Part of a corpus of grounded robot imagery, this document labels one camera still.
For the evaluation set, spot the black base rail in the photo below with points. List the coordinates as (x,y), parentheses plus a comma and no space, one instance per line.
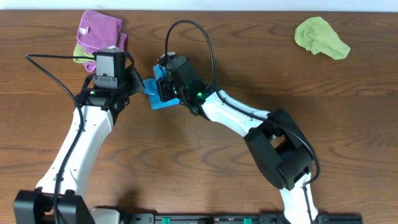
(224,219)

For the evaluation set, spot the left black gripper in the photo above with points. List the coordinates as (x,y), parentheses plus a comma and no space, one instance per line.
(136,80)

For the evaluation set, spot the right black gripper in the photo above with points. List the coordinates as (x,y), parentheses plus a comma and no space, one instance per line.
(162,84)

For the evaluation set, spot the crumpled green cloth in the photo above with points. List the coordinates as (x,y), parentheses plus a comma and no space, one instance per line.
(316,35)

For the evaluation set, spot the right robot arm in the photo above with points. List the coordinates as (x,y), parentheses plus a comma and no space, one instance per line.
(280,150)

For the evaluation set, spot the folded purple cloth bottom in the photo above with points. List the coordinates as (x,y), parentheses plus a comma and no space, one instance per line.
(122,38)

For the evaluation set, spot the folded purple cloth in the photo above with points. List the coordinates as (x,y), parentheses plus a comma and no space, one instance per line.
(98,31)
(122,38)

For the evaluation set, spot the folded purple cloth top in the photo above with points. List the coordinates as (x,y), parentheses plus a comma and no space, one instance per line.
(98,31)

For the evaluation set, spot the blue microfibre cloth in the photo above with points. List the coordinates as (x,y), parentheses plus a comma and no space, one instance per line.
(151,90)

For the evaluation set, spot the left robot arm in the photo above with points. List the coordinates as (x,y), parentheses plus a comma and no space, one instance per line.
(59,196)

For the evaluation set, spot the folded green cloth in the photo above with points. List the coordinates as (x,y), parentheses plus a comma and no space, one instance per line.
(82,56)

